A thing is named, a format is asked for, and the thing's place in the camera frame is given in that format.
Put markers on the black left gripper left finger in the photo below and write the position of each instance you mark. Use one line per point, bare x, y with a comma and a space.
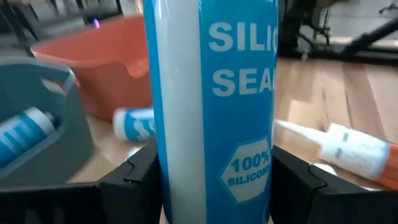
93, 205

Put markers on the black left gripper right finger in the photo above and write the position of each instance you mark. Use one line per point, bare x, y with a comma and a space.
326, 208

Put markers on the blue silicone sealant tube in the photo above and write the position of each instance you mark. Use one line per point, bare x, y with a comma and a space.
217, 109
21, 133
133, 124

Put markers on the orange sealant tube white nozzle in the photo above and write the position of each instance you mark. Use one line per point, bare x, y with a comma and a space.
351, 149

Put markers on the teal plastic bin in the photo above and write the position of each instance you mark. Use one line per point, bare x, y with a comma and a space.
74, 130

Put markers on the orange plastic bin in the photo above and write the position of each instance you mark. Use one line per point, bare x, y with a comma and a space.
105, 77

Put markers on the black desk frame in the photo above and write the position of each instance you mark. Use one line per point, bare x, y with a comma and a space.
370, 37

